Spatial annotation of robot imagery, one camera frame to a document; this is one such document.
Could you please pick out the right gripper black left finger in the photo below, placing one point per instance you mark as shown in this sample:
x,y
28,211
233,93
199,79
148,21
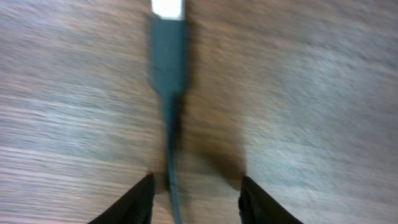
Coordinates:
x,y
134,207

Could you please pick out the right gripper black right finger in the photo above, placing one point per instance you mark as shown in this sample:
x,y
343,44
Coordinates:
x,y
256,206

